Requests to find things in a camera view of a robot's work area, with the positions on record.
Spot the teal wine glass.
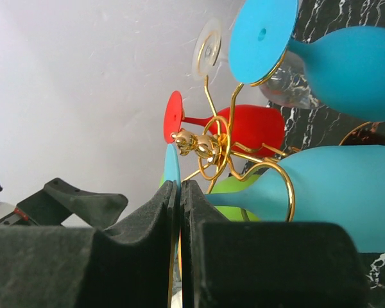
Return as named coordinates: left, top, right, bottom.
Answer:
left=162, top=142, right=385, bottom=254

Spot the gold wire glass rack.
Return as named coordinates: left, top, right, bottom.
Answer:
left=166, top=30, right=382, bottom=308

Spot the clear wine glass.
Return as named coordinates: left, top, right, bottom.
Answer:
left=191, top=18, right=321, bottom=109

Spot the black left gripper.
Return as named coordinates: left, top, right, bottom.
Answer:
left=0, top=178, right=128, bottom=228

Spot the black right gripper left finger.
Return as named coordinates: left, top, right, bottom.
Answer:
left=0, top=181, right=178, bottom=307

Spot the red wine glass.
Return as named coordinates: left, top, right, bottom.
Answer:
left=163, top=91, right=285, bottom=157

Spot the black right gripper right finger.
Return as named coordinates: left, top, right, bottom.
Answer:
left=180, top=180, right=369, bottom=307

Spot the blue wine glass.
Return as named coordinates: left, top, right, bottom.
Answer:
left=228, top=1, right=385, bottom=122

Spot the green wine glass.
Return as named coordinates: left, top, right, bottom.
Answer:
left=158, top=171, right=264, bottom=223

